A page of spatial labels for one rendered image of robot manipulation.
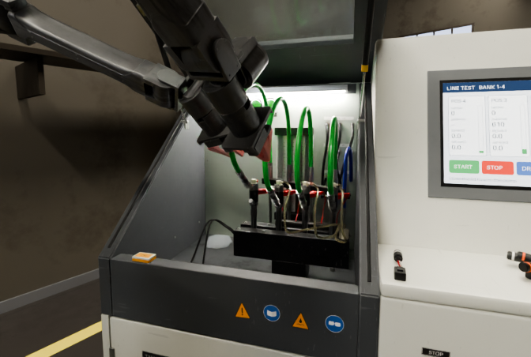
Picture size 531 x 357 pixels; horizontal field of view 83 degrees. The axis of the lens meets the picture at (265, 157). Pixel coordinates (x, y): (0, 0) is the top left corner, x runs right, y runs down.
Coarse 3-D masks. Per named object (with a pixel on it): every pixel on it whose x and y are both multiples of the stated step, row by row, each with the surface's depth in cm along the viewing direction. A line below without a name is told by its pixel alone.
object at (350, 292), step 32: (128, 256) 80; (128, 288) 78; (160, 288) 75; (192, 288) 72; (224, 288) 70; (256, 288) 68; (288, 288) 66; (320, 288) 64; (352, 288) 64; (160, 320) 76; (192, 320) 73; (224, 320) 71; (256, 320) 68; (288, 320) 66; (320, 320) 64; (352, 320) 62; (320, 352) 65; (352, 352) 63
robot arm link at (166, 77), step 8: (160, 72) 63; (168, 72) 64; (160, 80) 62; (168, 80) 63; (176, 80) 63; (184, 80) 64; (192, 80) 68; (176, 88) 63; (184, 88) 66; (176, 96) 65; (176, 104) 67
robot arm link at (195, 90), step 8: (192, 88) 65; (200, 88) 65; (184, 96) 64; (192, 96) 63; (200, 96) 64; (184, 104) 64; (192, 104) 64; (200, 104) 64; (208, 104) 66; (192, 112) 65; (200, 112) 65; (208, 112) 66
